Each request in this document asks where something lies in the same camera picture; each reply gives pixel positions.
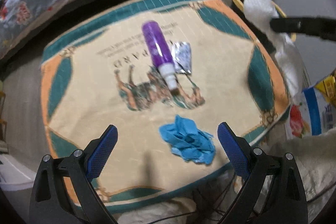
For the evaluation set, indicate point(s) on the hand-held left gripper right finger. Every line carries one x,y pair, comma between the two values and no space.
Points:
232,151

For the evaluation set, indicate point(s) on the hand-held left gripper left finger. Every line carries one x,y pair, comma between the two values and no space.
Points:
103,151

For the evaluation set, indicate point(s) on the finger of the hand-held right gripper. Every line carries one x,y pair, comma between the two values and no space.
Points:
302,26

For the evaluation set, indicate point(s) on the blue glove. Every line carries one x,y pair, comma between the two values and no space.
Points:
189,140

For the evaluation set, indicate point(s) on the white tissue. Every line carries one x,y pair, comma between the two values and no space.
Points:
257,7

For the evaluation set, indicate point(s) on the printed teal orange cloth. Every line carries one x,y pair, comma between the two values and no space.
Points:
92,108

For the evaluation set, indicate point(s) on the yellow packet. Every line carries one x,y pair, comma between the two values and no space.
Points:
329,87

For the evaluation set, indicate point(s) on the white fluffy cloth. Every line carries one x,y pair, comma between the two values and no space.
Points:
315,161

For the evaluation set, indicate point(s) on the blue white snack bag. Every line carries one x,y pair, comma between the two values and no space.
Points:
315,113

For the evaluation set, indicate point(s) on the white plastic box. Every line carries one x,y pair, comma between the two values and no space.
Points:
13,174

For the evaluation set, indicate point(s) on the silver foil wrapper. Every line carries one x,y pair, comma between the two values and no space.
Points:
183,56

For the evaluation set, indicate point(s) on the purple bottle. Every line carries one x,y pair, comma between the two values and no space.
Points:
157,48

